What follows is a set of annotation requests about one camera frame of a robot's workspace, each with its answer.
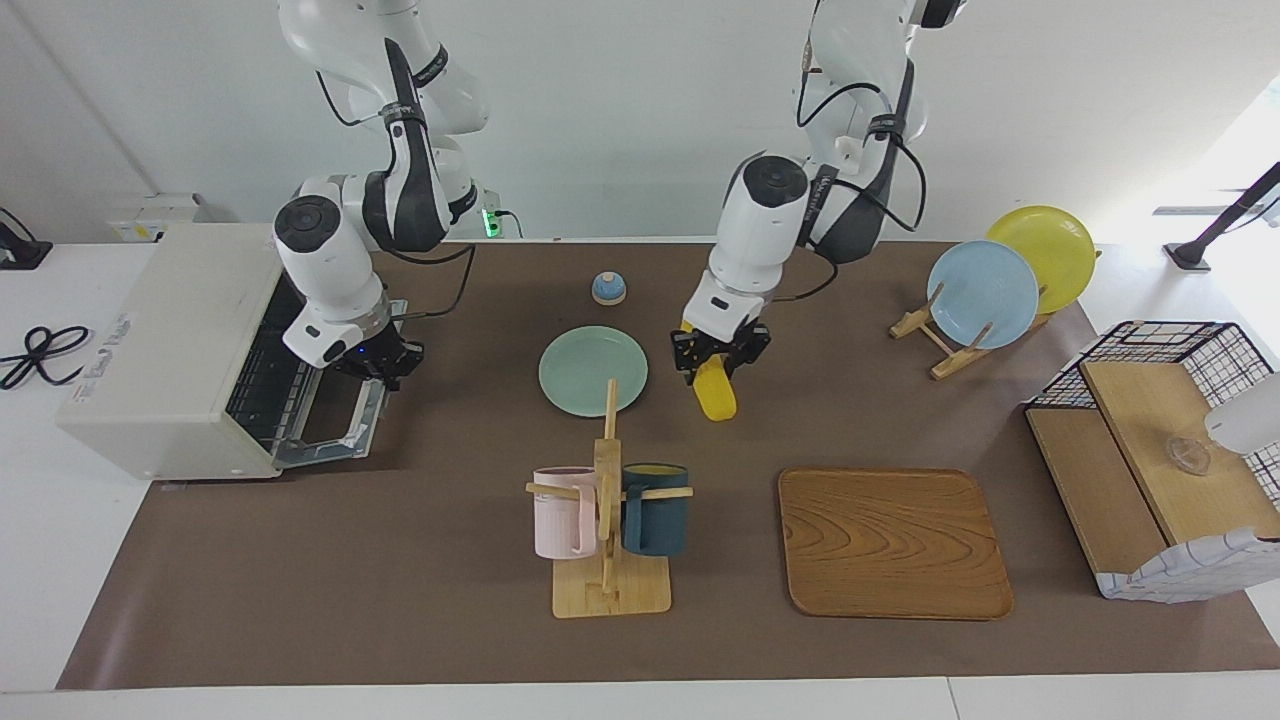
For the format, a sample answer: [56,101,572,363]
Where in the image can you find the yellow corn cob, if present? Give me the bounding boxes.
[683,320,739,422]

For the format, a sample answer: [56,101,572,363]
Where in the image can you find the glass oven door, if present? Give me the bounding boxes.
[275,298,411,471]

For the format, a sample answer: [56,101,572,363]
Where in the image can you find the mint green plate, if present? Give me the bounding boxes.
[538,325,649,418]

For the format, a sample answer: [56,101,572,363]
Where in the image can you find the white toaster oven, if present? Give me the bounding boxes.
[55,222,311,481]

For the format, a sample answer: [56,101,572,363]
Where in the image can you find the dark blue mug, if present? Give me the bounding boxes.
[622,462,691,558]

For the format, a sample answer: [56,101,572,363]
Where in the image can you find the brown table mat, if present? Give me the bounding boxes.
[55,240,1280,691]

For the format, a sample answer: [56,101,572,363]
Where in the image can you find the pink mug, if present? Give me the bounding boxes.
[532,466,599,561]

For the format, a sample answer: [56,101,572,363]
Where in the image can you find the wooden plate rack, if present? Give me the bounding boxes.
[889,250,1103,381]

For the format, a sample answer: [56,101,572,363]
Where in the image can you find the wooden tray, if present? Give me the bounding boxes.
[778,467,1014,621]

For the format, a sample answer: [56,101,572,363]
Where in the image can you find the wooden mug rack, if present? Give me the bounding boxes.
[525,378,694,619]

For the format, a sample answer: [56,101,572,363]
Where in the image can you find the light blue plate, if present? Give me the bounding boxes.
[927,240,1041,351]

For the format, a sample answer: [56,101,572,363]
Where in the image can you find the white power box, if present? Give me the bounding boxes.
[108,193,211,244]

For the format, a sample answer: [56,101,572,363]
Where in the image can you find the yellow plate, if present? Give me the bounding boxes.
[985,205,1098,316]

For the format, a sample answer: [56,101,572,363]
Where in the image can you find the small black stand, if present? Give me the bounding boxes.
[0,207,53,271]

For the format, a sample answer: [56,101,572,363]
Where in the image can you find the wooden stepped shelf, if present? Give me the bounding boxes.
[1027,360,1280,581]

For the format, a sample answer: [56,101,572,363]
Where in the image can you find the white checked cloth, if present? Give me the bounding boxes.
[1095,527,1280,603]

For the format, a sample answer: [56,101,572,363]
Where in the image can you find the black angled stand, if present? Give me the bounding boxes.
[1163,160,1280,273]

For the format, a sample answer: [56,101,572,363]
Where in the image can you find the white rounded object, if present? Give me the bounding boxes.
[1204,372,1280,456]

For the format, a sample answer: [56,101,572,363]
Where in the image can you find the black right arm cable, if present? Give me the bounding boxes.
[385,243,477,323]

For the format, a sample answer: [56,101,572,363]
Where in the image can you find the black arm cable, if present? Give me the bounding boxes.
[385,243,477,323]
[797,80,928,301]

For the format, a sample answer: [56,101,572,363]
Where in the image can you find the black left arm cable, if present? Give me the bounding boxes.
[797,80,928,301]

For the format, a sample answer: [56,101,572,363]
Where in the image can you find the black coiled cable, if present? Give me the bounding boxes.
[0,325,93,391]

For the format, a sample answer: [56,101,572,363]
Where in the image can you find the black wire basket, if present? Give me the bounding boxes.
[1025,320,1280,506]

